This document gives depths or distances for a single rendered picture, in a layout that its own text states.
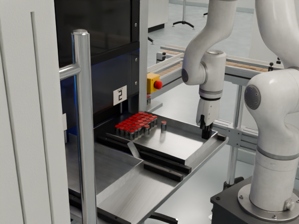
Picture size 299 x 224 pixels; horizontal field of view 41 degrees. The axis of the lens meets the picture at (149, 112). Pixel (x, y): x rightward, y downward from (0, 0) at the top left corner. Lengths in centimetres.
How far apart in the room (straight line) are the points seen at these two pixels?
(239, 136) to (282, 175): 129
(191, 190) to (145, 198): 161
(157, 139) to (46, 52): 109
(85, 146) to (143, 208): 60
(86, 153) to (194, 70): 78
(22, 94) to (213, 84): 99
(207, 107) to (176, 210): 131
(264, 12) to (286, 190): 50
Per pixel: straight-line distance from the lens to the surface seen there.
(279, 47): 112
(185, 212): 261
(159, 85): 175
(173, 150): 147
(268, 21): 110
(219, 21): 131
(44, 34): 48
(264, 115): 105
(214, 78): 138
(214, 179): 296
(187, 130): 162
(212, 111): 144
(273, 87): 104
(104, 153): 144
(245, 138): 244
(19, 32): 46
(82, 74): 56
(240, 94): 237
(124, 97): 161
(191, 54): 132
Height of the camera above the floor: 160
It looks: 24 degrees down
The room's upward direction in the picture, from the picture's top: 1 degrees clockwise
